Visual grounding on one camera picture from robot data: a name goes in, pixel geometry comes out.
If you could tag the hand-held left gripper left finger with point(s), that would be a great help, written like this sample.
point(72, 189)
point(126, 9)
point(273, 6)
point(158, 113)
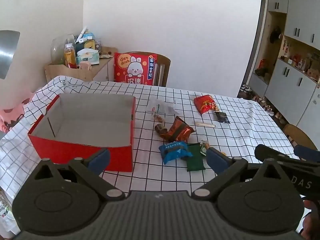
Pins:
point(100, 158)

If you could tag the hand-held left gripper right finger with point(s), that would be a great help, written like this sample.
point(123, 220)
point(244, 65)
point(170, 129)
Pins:
point(216, 161)

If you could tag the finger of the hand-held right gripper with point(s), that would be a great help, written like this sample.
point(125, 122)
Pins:
point(270, 151)
point(307, 153)

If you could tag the egg yolk snack packet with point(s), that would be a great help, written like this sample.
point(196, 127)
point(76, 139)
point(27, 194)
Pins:
point(203, 149)

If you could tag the dark green snack packet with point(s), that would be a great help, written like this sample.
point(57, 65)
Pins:
point(195, 158)

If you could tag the red cardboard box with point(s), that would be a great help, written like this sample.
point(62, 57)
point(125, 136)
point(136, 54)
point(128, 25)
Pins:
point(75, 152)

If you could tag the beige stick snack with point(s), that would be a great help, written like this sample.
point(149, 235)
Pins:
point(205, 124)

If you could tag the blue snack packet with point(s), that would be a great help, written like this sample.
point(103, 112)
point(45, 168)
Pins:
point(175, 152)

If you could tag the black snack packet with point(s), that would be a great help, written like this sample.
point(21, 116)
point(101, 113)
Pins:
point(222, 117)

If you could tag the orange brown snack packet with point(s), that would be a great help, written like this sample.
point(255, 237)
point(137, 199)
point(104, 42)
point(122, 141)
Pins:
point(178, 130)

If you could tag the red snack packet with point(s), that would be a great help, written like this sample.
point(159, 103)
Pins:
point(203, 103)

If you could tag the brown round snack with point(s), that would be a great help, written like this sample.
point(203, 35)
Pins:
point(160, 128)

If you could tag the small candy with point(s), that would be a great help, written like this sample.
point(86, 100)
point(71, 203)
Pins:
point(158, 117)

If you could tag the clear plastic snack packet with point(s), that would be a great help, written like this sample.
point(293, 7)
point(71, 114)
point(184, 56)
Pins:
point(162, 108)

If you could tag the person's right hand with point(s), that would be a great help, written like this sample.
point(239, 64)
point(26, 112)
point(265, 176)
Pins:
point(313, 205)

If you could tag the wooden chair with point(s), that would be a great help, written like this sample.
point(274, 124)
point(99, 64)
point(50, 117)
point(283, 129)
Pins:
point(165, 65)
point(300, 136)

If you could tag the row of shoes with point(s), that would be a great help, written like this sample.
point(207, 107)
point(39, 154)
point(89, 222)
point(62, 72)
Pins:
point(262, 100)

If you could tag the white checked tablecloth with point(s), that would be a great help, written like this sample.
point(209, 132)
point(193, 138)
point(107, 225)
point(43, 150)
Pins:
point(150, 177)

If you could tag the red rabbit print cushion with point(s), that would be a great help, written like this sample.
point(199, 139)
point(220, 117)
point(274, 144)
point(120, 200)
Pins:
point(125, 75)

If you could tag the light wooden side cabinet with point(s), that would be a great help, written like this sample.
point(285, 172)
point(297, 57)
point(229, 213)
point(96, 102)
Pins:
point(75, 73)

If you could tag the group of shelf ornaments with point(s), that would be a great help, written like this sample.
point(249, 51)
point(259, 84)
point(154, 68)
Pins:
point(305, 62)

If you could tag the small pink toy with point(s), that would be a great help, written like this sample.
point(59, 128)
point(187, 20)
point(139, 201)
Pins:
point(85, 66)

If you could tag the pale green tissue pack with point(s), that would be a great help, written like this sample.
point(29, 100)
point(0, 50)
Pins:
point(87, 57)

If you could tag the brown printed flat packet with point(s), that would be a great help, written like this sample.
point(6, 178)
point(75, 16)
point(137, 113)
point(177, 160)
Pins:
point(107, 54)

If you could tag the orange drink bottle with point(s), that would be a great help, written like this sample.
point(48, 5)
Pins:
point(70, 57)

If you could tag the white printed packet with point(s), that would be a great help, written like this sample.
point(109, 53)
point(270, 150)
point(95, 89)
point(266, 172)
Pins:
point(3, 205)

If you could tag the small clear jar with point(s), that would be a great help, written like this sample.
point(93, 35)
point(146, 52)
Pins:
point(97, 45)

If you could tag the black hanging bag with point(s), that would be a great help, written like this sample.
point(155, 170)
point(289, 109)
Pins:
point(275, 34)

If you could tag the clear glass jar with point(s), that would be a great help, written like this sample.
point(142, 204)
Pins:
point(57, 47)

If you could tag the pale blue round object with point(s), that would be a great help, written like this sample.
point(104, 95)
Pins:
point(89, 35)

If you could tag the silver desk lamp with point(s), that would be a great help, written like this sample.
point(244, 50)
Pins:
point(7, 52)

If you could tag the grey wall cabinet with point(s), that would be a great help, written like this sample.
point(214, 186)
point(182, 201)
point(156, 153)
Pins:
point(300, 22)

